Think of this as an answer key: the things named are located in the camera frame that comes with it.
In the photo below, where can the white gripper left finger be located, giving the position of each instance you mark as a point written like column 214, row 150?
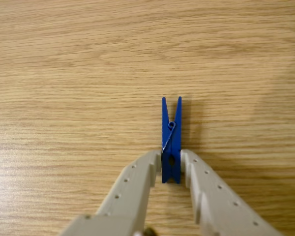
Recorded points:
column 127, row 191

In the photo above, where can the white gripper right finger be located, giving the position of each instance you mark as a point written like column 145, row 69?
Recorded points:
column 218, row 201

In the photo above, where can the blue clothes peg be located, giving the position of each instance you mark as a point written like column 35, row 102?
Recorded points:
column 171, row 147

